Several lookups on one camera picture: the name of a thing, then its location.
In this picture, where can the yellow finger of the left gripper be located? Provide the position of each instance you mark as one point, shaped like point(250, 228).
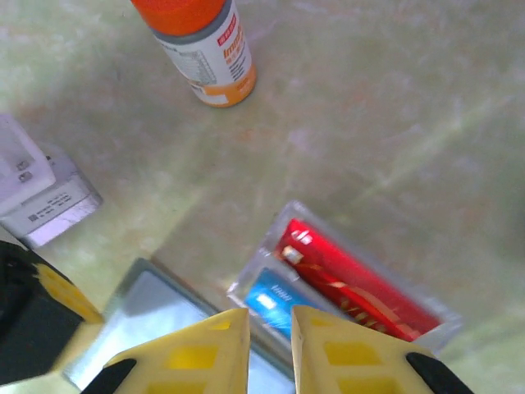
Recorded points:
point(67, 293)

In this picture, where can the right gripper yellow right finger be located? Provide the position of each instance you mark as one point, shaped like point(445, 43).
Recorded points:
point(352, 365)

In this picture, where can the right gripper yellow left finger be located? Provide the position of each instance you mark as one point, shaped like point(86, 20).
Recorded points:
point(193, 361)

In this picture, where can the clear grey card holder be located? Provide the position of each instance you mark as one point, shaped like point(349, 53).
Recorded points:
point(164, 303)

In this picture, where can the red credit card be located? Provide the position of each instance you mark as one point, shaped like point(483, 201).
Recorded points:
point(348, 279)

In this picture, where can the blue packet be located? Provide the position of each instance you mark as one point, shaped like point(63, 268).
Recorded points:
point(270, 295)

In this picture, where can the orange capped spray bottle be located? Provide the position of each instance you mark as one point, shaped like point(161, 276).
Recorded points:
point(213, 53)

